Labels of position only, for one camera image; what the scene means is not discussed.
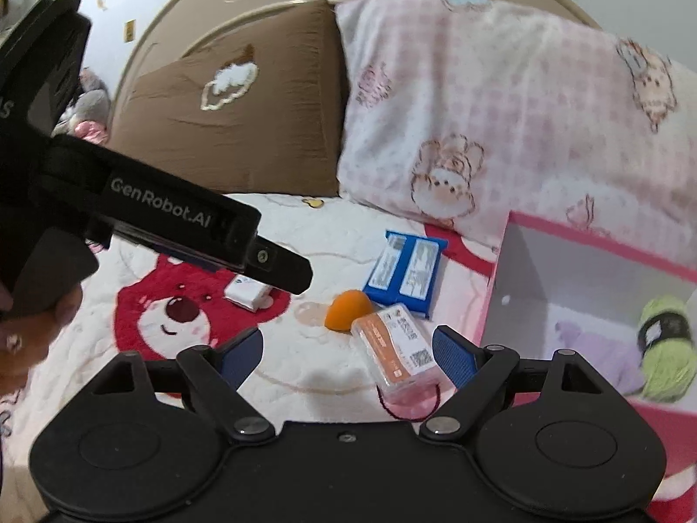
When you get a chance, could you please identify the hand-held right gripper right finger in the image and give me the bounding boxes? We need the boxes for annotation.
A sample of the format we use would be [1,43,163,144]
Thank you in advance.
[419,325,605,444]

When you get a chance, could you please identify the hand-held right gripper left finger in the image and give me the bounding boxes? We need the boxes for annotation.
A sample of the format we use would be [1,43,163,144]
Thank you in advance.
[90,327,277,444]

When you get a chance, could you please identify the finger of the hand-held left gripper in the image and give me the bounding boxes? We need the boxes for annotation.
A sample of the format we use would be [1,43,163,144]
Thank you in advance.
[247,235,313,294]

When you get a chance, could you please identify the small white packet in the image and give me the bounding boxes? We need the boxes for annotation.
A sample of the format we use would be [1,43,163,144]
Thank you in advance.
[225,275,274,312]

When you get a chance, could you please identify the clear box orange label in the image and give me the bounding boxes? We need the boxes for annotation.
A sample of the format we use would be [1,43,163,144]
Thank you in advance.
[351,303,440,405]

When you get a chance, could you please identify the pink cardboard box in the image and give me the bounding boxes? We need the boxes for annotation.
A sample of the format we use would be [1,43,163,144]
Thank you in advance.
[473,210,697,502]

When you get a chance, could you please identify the purple plush toy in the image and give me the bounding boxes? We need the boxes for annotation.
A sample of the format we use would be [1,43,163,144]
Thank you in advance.
[554,319,649,396]

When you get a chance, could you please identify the green yarn ball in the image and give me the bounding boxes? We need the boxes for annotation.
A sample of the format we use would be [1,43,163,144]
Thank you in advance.
[636,294,697,405]

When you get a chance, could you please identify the person's left hand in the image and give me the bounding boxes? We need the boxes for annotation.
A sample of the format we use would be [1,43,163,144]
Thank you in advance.
[0,284,84,393]

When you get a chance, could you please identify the bear printed blanket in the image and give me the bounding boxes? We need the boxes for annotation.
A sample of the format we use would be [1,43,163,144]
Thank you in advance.
[0,190,502,480]

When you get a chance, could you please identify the orange makeup sponge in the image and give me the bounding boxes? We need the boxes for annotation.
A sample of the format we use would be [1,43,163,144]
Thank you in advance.
[325,291,369,333]

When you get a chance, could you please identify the grey plush toy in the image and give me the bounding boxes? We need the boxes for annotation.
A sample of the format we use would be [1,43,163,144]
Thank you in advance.
[57,68,113,139]

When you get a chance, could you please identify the blue packet white labels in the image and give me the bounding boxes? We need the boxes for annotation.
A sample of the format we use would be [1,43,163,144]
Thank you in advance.
[362,230,449,320]

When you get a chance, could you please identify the brown pillow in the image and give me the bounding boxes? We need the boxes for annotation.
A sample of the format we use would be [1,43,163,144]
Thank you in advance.
[108,0,349,197]

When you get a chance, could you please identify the pink checked pillow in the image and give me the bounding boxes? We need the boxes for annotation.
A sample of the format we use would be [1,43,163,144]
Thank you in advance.
[333,0,697,254]

